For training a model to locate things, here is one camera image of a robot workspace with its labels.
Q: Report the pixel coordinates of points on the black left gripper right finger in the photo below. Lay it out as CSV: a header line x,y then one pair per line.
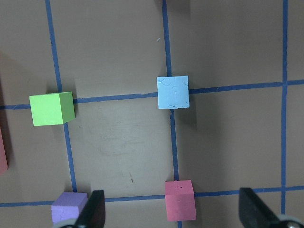
x,y
253,212

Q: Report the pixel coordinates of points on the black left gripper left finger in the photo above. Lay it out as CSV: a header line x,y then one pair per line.
x,y
93,214

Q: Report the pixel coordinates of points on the light purple foam block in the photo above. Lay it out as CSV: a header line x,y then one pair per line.
x,y
68,206

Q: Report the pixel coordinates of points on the dark pink foam block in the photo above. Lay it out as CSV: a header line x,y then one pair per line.
x,y
180,200

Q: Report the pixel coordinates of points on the pink plastic tray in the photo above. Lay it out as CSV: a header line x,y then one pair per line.
x,y
3,159

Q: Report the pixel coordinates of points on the green foam block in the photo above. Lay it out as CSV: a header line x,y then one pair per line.
x,y
52,109

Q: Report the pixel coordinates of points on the light blue foam block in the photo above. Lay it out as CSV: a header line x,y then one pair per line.
x,y
173,92

